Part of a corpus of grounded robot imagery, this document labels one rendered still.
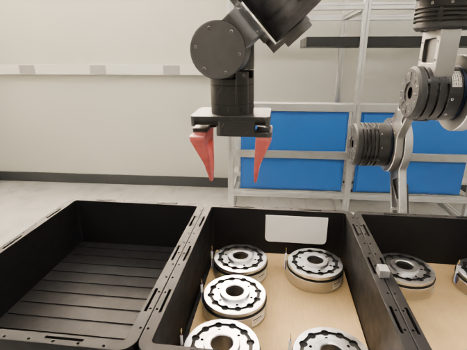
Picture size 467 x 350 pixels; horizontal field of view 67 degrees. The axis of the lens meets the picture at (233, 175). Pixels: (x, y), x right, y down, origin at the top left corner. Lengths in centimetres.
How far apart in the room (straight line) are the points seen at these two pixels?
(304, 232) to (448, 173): 212
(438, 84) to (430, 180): 176
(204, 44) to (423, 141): 236
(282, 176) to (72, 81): 221
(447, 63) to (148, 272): 86
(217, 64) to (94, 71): 322
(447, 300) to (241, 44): 56
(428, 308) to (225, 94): 48
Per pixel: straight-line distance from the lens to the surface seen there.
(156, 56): 341
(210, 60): 38
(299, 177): 253
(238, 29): 37
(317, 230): 75
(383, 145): 150
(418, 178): 273
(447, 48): 106
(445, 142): 272
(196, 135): 47
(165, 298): 49
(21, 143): 416
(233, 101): 45
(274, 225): 74
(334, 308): 64
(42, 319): 68
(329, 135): 248
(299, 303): 64
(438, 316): 69
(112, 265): 77
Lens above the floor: 122
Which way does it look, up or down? 18 degrees down
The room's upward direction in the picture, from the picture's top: straight up
